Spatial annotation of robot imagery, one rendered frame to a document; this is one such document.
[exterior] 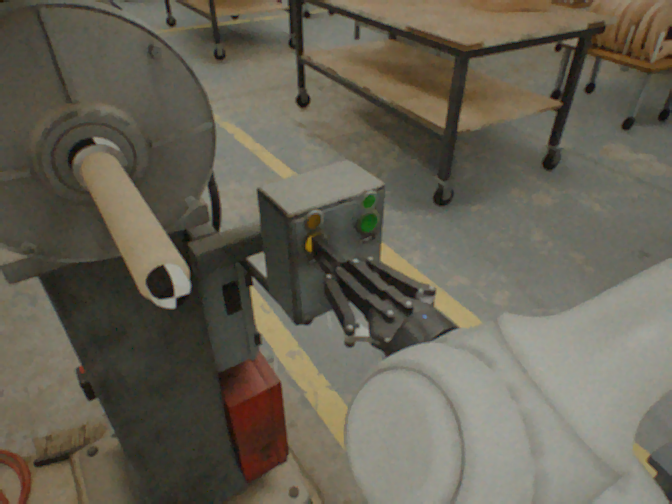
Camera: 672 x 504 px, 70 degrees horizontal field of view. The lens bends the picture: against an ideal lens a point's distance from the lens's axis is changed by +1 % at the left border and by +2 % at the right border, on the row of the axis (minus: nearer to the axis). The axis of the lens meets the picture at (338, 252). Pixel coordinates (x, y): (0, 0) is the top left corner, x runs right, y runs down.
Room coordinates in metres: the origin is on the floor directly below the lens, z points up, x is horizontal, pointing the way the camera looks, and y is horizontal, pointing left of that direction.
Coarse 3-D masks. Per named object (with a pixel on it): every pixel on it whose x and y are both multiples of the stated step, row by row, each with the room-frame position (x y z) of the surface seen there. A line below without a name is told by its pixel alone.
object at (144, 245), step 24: (96, 168) 0.36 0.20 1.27; (120, 168) 0.36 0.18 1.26; (96, 192) 0.33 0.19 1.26; (120, 192) 0.31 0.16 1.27; (120, 216) 0.28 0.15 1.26; (144, 216) 0.28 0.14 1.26; (120, 240) 0.26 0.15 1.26; (144, 240) 0.25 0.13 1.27; (168, 240) 0.26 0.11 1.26; (144, 264) 0.23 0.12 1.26; (144, 288) 0.22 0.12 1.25
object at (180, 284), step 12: (168, 264) 0.23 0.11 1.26; (156, 276) 0.22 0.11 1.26; (168, 276) 0.22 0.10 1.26; (180, 276) 0.22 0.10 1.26; (156, 288) 0.22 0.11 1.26; (168, 288) 0.21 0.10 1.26; (180, 288) 0.22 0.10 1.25; (156, 300) 0.21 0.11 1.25; (168, 300) 0.21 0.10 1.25; (180, 300) 0.22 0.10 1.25
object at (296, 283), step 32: (288, 192) 0.57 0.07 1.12; (320, 192) 0.57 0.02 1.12; (352, 192) 0.57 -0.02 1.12; (384, 192) 0.59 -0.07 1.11; (288, 224) 0.51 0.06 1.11; (352, 224) 0.56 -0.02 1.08; (288, 256) 0.51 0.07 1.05; (352, 256) 0.56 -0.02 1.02; (288, 288) 0.52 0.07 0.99; (320, 288) 0.53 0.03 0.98
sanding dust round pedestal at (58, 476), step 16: (288, 400) 1.04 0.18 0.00; (96, 416) 0.98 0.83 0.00; (288, 416) 0.97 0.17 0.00; (304, 416) 0.97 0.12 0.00; (288, 432) 0.91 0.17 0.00; (304, 432) 0.91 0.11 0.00; (32, 448) 0.86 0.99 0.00; (0, 464) 0.80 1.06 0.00; (16, 464) 0.80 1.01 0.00; (32, 464) 0.80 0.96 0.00; (64, 464) 0.80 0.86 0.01; (0, 480) 0.75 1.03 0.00; (16, 480) 0.75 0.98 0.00; (32, 480) 0.75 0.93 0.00; (48, 480) 0.75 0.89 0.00; (64, 480) 0.75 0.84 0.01; (16, 496) 0.70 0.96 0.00; (32, 496) 0.70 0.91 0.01; (48, 496) 0.70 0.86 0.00; (64, 496) 0.70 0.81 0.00
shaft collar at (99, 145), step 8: (80, 144) 0.39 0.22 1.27; (88, 144) 0.38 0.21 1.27; (96, 144) 0.39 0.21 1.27; (104, 144) 0.39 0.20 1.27; (112, 144) 0.40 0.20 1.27; (72, 152) 0.38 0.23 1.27; (80, 152) 0.38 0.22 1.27; (88, 152) 0.38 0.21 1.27; (96, 152) 0.38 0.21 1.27; (104, 152) 0.39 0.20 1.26; (112, 152) 0.39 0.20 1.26; (120, 152) 0.40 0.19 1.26; (72, 160) 0.37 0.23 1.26; (80, 160) 0.37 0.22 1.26; (120, 160) 0.39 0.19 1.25; (72, 168) 0.37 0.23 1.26; (80, 168) 0.37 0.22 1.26; (72, 176) 0.37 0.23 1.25; (80, 176) 0.37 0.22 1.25; (80, 184) 0.37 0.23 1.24
